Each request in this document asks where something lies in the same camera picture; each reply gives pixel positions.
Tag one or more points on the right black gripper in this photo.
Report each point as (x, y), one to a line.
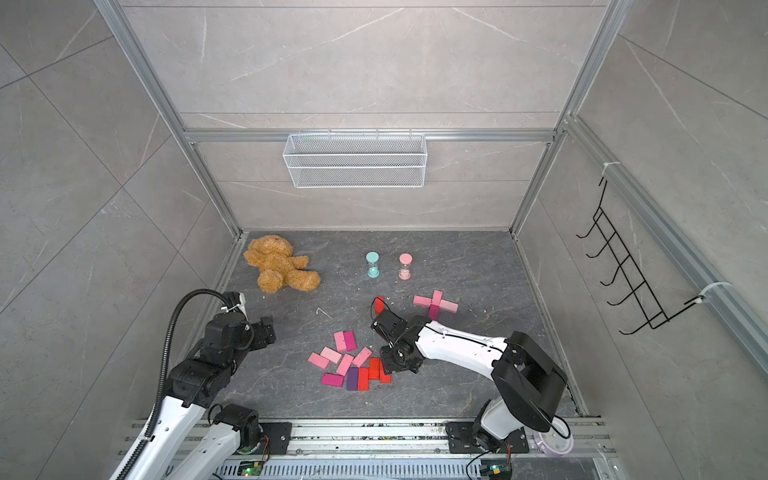
(388, 363)

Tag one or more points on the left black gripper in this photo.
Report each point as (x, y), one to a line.
(264, 332)

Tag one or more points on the pink block carried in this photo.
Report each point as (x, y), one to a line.
(422, 301)
(448, 306)

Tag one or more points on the light pink block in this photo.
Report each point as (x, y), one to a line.
(340, 342)
(437, 297)
(331, 355)

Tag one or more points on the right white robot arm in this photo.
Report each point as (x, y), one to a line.
(529, 382)

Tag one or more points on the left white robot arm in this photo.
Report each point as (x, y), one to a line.
(187, 436)

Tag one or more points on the pink block right tilted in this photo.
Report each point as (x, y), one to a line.
(362, 357)

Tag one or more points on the purple block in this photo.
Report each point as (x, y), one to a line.
(352, 379)

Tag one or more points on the pink block centre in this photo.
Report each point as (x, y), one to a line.
(344, 365)

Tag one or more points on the light pink block tilted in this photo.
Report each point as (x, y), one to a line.
(331, 355)

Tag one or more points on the pink block far left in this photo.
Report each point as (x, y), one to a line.
(318, 361)

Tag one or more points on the brown teddy bear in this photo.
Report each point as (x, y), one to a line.
(278, 267)

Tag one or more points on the pink sand timer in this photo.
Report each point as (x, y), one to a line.
(405, 260)

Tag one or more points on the teal sand timer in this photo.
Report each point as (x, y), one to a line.
(372, 259)

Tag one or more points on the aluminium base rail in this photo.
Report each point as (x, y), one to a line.
(430, 448)

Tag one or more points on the white wire mesh basket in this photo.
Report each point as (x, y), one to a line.
(356, 160)

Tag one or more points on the black wire hook rack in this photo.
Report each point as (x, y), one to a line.
(627, 268)

